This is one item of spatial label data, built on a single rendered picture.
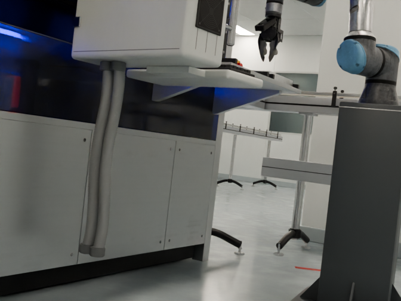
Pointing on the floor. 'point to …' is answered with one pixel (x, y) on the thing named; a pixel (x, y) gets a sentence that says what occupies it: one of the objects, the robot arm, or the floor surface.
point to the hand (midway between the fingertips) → (266, 58)
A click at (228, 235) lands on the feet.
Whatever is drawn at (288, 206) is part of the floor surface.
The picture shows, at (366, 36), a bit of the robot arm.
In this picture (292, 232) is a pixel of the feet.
